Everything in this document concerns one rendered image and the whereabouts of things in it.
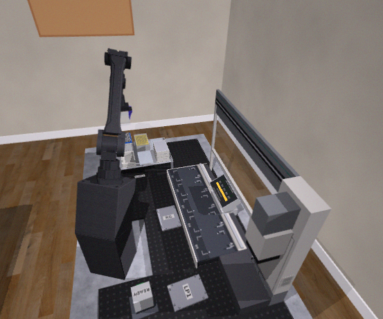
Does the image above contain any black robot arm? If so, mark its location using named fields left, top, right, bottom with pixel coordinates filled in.
left=96, top=48, right=132, bottom=184

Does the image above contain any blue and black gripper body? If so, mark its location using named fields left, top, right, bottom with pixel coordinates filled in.
left=121, top=97, right=132, bottom=112

